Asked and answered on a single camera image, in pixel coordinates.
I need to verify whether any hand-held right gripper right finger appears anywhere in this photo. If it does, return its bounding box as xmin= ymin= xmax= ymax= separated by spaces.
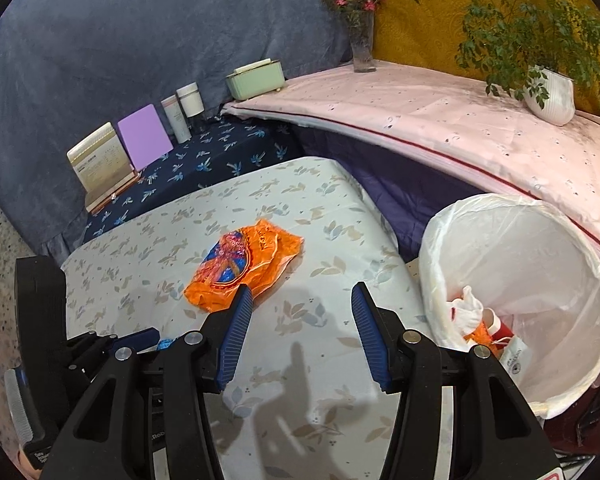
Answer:
xmin=351 ymin=281 xmax=561 ymax=480

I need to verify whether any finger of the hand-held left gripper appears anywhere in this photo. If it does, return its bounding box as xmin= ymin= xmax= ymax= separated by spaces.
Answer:
xmin=67 ymin=327 xmax=162 ymax=363

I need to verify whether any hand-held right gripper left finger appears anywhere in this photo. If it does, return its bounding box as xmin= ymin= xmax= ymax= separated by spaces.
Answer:
xmin=40 ymin=284 xmax=254 ymax=480

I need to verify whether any orange snack packet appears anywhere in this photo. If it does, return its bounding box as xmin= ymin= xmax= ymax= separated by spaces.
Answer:
xmin=461 ymin=322 xmax=497 ymax=349
xmin=183 ymin=218 xmax=304 ymax=314

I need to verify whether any white tissue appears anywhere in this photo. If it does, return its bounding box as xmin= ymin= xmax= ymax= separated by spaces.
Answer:
xmin=447 ymin=285 xmax=487 ymax=337

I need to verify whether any red white paper cup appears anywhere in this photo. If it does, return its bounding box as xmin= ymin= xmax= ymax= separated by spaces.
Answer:
xmin=481 ymin=307 xmax=517 ymax=347

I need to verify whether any white printed paper bag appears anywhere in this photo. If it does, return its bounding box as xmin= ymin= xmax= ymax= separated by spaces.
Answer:
xmin=499 ymin=335 xmax=537 ymax=377

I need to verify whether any white lined trash bin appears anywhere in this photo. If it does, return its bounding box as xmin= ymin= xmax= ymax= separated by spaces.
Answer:
xmin=418 ymin=192 xmax=600 ymax=419

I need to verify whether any cream desk calendar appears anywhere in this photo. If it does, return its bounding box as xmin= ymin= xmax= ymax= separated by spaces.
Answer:
xmin=67 ymin=122 xmax=142 ymax=214

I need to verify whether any purple cloth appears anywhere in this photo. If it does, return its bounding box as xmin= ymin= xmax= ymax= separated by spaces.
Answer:
xmin=289 ymin=124 xmax=487 ymax=262

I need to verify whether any navy floral cloth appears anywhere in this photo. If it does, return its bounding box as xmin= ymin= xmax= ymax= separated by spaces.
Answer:
xmin=82 ymin=112 xmax=302 ymax=242

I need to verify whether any purple card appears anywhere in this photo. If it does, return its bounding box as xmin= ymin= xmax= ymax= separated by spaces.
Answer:
xmin=117 ymin=104 xmax=174 ymax=174

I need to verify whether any white cosmetic tube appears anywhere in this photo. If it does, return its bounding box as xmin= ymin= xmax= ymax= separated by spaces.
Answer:
xmin=160 ymin=95 xmax=192 ymax=144

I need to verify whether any pink cloth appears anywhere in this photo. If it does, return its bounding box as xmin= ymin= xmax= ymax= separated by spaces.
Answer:
xmin=221 ymin=59 xmax=600 ymax=282

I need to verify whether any white jar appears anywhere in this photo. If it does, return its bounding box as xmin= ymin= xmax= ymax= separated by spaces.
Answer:
xmin=175 ymin=82 xmax=206 ymax=117

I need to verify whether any green tissue box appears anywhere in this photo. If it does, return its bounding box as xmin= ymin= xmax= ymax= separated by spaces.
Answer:
xmin=224 ymin=59 xmax=286 ymax=102

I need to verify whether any clear glass vase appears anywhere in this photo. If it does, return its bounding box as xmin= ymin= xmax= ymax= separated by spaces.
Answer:
xmin=347 ymin=10 xmax=379 ymax=74

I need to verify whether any white ribbed plant pot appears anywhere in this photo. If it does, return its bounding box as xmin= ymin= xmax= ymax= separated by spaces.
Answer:
xmin=522 ymin=65 xmax=576 ymax=127

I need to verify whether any blue backdrop cloth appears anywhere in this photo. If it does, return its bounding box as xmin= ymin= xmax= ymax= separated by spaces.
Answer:
xmin=0 ymin=0 xmax=374 ymax=267

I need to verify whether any yellow backdrop cloth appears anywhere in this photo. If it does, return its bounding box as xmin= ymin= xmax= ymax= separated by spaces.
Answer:
xmin=365 ymin=0 xmax=600 ymax=127

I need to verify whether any green leafy plant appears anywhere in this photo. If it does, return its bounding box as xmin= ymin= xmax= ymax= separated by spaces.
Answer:
xmin=408 ymin=0 xmax=600 ymax=134

